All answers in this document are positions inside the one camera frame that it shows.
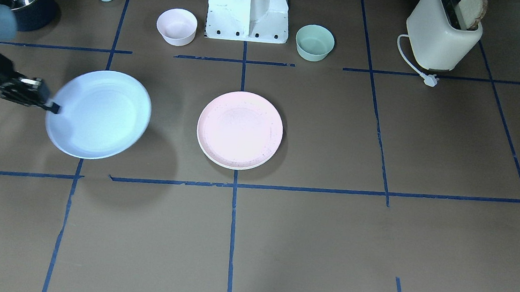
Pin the pink bowl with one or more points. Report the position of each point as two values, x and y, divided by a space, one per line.
177 26

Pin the bread slice in toaster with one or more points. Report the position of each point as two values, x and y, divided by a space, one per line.
470 13

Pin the cream toaster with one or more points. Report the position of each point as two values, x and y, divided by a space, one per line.
437 41

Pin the green bowl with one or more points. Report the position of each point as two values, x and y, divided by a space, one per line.
314 42

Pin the blue plate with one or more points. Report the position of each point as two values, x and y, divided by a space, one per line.
102 113

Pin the pink plate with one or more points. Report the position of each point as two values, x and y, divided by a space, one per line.
241 116

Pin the cream plate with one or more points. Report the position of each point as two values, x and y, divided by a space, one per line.
237 155

